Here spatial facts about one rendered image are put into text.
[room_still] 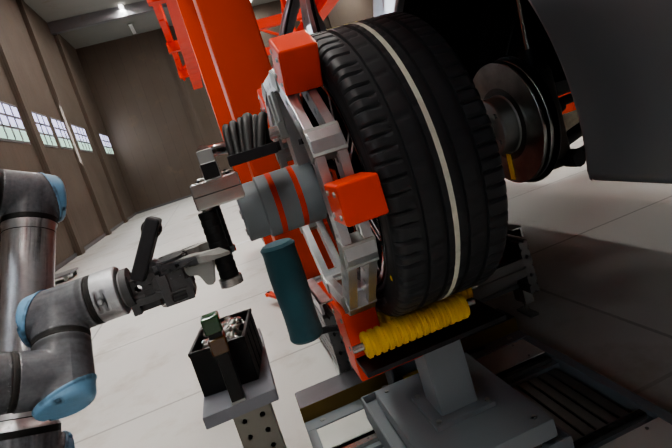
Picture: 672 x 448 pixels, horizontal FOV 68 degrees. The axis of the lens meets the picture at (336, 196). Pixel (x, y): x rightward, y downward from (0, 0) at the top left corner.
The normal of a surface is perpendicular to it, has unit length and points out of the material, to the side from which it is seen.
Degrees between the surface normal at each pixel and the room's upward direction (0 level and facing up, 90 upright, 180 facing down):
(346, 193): 90
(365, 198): 90
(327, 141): 90
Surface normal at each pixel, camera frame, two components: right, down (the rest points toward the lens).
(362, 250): 0.23, 0.07
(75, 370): 0.59, -0.65
